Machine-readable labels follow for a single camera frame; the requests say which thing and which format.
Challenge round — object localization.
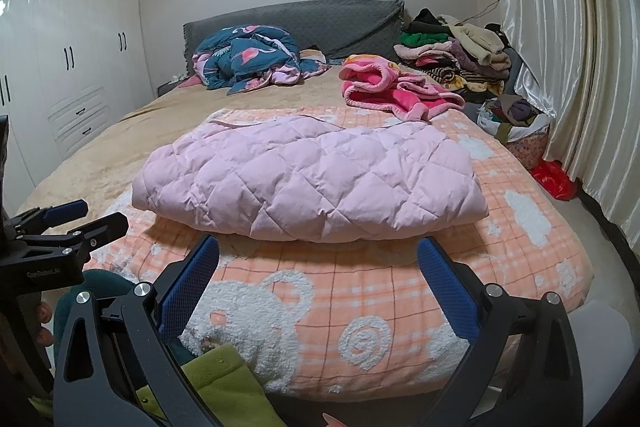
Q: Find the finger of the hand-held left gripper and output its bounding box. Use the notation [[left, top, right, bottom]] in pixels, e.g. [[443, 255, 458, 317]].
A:
[[15, 212, 130, 255], [10, 199, 90, 235]]

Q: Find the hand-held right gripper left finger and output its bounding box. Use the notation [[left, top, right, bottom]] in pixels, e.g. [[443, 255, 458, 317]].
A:
[[52, 234, 221, 427]]

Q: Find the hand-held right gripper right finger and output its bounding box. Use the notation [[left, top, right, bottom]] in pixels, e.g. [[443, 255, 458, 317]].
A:
[[416, 236, 583, 427]]

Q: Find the pink quilted jacket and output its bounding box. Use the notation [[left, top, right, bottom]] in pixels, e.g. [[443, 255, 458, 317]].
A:
[[131, 114, 490, 243]]

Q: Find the floral basket of clothes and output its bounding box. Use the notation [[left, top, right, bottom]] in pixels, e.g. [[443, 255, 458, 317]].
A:
[[477, 94, 551, 172]]

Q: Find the pile of folded clothes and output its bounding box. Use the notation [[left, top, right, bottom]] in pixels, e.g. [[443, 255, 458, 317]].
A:
[[394, 8, 513, 100]]

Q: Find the person's left hand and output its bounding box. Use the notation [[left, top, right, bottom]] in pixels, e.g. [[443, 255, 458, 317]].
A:
[[37, 301, 55, 345]]

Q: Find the peach checked bear blanket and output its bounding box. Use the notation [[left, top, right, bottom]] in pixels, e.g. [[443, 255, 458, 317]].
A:
[[82, 107, 596, 403]]

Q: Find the bed with beige sheet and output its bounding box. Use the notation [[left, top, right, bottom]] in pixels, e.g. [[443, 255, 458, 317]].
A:
[[15, 52, 596, 408]]

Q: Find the person's lime green fleece garment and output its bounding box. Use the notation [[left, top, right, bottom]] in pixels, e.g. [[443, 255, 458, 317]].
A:
[[135, 343, 288, 427]]

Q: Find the dark grey pillow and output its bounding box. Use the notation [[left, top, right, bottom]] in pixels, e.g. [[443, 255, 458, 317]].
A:
[[156, 74, 201, 98]]

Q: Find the red plastic bag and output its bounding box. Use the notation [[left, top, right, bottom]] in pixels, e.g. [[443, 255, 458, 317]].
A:
[[530, 159, 578, 201]]

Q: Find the white wardrobe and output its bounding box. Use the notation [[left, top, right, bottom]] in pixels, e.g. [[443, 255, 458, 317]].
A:
[[0, 0, 156, 202]]

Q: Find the hot pink fleece garment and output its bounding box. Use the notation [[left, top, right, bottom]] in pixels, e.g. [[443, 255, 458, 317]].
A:
[[340, 54, 467, 122]]

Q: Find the blue flamingo print duvet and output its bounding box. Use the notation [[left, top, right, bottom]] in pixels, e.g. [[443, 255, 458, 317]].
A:
[[192, 24, 331, 96]]

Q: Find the grey chair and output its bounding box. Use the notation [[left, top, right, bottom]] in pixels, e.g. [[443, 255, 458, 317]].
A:
[[462, 47, 525, 118]]

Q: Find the grey padded headboard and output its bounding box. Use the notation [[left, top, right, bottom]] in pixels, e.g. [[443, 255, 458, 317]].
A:
[[182, 0, 405, 80]]

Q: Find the white satin curtain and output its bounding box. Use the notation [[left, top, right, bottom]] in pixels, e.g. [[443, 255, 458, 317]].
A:
[[497, 0, 640, 253]]

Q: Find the thin wall cable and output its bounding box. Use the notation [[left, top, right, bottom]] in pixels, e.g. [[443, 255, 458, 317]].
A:
[[465, 0, 502, 24]]

